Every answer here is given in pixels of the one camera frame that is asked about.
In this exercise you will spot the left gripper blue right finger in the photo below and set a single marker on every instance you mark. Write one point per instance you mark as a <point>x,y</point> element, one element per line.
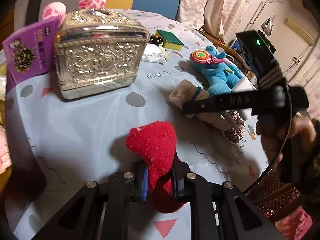
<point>180,182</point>

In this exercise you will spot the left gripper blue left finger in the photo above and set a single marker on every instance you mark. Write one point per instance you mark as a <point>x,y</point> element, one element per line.
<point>140,171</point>

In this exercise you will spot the red fuzzy sock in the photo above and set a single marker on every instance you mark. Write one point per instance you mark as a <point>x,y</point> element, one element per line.
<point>155,144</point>

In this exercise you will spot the blue plush toy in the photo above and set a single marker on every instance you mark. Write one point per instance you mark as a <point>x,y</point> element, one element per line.
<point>222,75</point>

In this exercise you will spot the green yellow sponge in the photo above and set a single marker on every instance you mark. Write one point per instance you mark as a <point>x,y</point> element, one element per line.
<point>170,41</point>

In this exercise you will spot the person's right hand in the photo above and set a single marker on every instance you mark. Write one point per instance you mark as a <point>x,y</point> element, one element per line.
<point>303,131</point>

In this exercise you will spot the white foam block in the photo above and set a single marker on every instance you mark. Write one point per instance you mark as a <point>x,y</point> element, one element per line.
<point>244,85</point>

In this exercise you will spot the pink satin scrunchie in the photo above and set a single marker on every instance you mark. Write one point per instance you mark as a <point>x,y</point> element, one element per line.
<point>238,126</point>

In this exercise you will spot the rainbow lollipop toy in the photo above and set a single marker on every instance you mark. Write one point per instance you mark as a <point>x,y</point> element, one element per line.
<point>201,57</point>

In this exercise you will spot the wicker chair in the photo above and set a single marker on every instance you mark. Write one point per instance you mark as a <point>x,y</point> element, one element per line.
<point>274,198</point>

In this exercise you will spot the patterned plastic tablecloth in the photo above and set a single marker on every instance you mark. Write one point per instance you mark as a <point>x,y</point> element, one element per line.
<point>83,140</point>

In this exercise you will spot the pink patterned curtain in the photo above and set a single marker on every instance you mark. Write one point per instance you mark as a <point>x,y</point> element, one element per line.
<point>220,18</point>

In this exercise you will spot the white wet wipes pack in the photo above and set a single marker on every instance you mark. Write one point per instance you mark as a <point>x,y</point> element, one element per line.
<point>155,54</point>

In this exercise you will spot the pink bedspread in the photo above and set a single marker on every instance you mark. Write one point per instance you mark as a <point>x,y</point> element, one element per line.
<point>295,225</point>

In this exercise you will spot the silver ornate tissue box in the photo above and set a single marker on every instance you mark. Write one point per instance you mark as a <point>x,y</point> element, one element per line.
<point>96,51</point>

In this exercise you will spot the purple snack box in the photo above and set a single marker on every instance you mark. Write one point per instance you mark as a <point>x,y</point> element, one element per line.
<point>29,51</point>

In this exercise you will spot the pink spotted plush toy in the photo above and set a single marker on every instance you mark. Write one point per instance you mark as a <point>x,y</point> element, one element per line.
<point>59,10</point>

